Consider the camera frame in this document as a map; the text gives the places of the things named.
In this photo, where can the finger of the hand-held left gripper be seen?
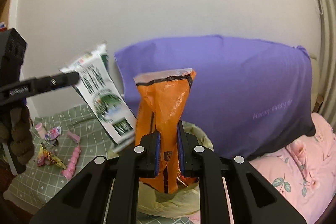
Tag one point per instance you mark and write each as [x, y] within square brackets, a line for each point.
[47, 83]

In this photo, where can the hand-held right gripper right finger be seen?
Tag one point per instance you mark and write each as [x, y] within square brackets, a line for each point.
[180, 146]

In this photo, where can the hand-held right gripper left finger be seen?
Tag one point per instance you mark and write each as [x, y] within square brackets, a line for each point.
[158, 155]

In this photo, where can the bin with yellow liner bag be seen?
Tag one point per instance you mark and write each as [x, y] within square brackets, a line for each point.
[170, 203]

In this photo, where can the orange plastic bag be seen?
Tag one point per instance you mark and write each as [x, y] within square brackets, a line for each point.
[162, 98]

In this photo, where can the green white packet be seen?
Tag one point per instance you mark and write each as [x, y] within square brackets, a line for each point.
[105, 98]

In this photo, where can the small pink cup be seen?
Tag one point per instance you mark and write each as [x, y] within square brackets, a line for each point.
[40, 130]

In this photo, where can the pink snack packet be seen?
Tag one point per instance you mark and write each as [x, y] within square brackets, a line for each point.
[53, 133]

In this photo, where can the wooden shelf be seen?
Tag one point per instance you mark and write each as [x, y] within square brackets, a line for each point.
[5, 3]

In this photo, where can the crumpled yellow pink wrapper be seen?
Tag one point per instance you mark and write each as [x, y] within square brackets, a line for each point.
[50, 158]

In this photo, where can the pink caterpillar toy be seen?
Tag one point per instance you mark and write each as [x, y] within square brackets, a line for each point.
[71, 165]

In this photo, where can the purple pillow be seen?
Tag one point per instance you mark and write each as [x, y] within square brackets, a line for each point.
[236, 82]

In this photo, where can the green checked tablecloth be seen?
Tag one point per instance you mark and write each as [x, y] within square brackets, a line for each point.
[34, 187]

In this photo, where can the pink floral blanket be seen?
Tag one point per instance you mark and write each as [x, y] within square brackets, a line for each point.
[302, 174]

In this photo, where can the beige striped curtain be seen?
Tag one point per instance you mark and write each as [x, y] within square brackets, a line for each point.
[328, 43]

